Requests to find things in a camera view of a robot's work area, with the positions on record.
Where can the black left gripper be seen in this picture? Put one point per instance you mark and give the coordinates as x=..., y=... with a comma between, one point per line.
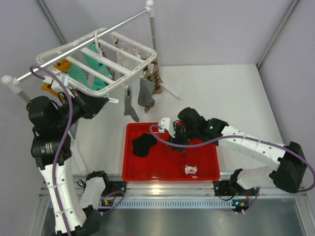
x=90, y=105

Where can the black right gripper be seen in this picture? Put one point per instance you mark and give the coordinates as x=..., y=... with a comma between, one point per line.
x=176, y=140

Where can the white plastic sock hanger frame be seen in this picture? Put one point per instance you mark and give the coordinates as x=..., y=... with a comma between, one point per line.
x=120, y=74

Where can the black sock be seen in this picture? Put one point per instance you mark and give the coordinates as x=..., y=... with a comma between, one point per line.
x=142, y=145

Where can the grey sock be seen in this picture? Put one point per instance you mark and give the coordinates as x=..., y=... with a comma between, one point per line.
x=145, y=97
x=128, y=108

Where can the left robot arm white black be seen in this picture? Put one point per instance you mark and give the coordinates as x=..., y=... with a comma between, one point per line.
x=51, y=149

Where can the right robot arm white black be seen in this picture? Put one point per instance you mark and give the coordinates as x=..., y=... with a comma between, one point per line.
x=283, y=164

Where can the teal patterned sock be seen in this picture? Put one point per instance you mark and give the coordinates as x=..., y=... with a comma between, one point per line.
x=79, y=75
x=94, y=64

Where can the red plastic bin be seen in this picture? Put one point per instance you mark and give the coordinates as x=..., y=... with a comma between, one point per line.
x=165, y=164

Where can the mustard yellow sock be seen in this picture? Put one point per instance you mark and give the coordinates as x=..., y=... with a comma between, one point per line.
x=64, y=66
x=47, y=87

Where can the brown white striped sock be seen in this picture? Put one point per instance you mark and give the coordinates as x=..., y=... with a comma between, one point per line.
x=101, y=50

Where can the white sock with red trim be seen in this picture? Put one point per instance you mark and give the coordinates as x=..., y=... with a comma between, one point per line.
x=123, y=60

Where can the brown argyle sock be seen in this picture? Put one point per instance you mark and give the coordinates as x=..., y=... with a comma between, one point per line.
x=152, y=74

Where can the metal and white drying rack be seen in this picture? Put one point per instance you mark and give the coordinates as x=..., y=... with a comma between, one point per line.
x=101, y=141

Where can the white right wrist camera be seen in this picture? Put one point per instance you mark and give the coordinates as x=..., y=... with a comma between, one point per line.
x=166, y=124

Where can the aluminium rail base frame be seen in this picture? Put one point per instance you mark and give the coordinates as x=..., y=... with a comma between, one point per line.
x=186, y=195

